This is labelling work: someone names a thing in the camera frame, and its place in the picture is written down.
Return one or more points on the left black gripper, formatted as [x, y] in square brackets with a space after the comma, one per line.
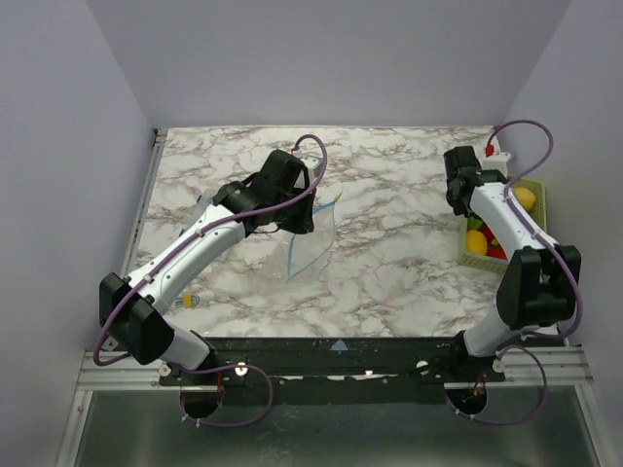
[305, 224]

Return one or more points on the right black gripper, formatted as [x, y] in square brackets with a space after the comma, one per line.
[455, 196]

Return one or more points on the yellow toy lemon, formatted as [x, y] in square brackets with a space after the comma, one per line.
[525, 197]
[476, 243]

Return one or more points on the clear zip top bag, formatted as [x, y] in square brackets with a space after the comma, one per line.
[298, 259]

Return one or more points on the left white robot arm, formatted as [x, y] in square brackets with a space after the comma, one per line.
[132, 308]

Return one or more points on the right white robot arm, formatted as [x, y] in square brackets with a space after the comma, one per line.
[540, 285]

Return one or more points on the green toy pepper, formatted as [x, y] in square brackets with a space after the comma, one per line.
[474, 224]

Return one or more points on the red toy tomato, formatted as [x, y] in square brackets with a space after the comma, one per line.
[497, 252]

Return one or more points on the clear plastic packet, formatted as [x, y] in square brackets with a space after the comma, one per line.
[204, 200]

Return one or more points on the beige plastic basket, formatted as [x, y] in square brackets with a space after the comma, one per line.
[492, 205]

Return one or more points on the small yellow connector sticker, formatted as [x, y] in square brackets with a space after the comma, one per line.
[187, 301]

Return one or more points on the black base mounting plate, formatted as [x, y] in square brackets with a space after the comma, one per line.
[333, 371]

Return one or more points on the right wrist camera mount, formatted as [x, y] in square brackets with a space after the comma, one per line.
[496, 160]

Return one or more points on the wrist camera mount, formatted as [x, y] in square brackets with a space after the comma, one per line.
[312, 161]
[496, 160]

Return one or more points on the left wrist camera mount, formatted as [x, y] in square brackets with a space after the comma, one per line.
[312, 161]

